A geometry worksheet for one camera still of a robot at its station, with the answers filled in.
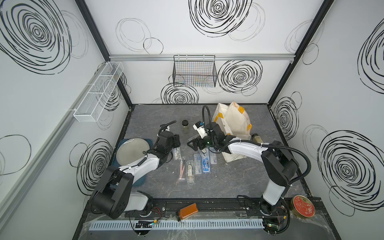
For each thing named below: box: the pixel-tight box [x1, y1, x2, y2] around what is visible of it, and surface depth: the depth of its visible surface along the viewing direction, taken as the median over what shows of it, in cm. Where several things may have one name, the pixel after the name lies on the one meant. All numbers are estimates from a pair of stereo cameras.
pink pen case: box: [179, 156, 186, 180], surface depth 88 cm
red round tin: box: [291, 195, 316, 218], surface depth 72 cm
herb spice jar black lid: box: [182, 119, 189, 134], surface depth 99 cm
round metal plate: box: [116, 138, 150, 166], surface depth 96 cm
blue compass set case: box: [201, 148, 211, 174], surface depth 90 cm
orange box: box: [179, 203, 199, 219], surface depth 71 cm
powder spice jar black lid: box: [251, 133, 264, 144], surface depth 101 cm
